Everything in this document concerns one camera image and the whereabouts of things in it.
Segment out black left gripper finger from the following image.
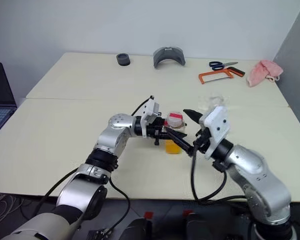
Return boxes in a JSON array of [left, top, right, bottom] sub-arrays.
[[161, 131, 193, 157], [165, 127, 188, 138]]

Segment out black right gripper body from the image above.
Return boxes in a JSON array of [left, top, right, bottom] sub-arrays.
[[193, 123, 213, 155]]

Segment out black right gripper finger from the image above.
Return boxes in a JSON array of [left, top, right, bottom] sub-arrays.
[[183, 108, 204, 125], [188, 139, 204, 158]]

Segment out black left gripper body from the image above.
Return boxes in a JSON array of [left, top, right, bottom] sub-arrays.
[[146, 116, 168, 147]]

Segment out clear bottle with orange drink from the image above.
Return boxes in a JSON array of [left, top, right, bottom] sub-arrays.
[[164, 111, 188, 155]]

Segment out clear wine glass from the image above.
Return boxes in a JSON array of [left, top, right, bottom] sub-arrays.
[[197, 92, 230, 116]]

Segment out orange hacksaw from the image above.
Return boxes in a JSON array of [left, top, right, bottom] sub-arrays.
[[198, 66, 246, 85]]

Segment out grey curved headset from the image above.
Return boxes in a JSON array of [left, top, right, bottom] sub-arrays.
[[152, 46, 186, 69]]

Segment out black round cup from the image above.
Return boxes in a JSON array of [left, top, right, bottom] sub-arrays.
[[116, 52, 131, 67]]

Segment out pink cloth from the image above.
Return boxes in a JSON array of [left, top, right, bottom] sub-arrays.
[[246, 59, 284, 88]]

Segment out dark rounded shape red mark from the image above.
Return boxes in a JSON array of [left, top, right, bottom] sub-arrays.
[[119, 211, 156, 240], [182, 209, 231, 240]]

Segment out dark laptop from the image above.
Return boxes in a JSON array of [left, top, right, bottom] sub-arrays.
[[0, 62, 18, 141]]

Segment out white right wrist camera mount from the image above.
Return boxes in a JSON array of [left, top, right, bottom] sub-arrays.
[[198, 105, 232, 160]]

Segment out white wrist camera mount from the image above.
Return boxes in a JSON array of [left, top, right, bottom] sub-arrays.
[[140, 98, 163, 138], [198, 105, 232, 160]]

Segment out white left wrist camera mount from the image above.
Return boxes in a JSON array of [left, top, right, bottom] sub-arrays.
[[140, 98, 163, 138]]

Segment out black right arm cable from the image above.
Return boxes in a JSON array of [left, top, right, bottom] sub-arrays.
[[190, 144, 248, 204]]

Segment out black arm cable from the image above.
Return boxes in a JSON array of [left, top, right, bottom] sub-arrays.
[[31, 94, 156, 233], [190, 144, 248, 204]]

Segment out blue-handled scissors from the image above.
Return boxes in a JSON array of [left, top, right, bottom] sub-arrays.
[[209, 61, 239, 71]]

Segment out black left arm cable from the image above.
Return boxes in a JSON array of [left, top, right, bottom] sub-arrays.
[[31, 94, 156, 233]]

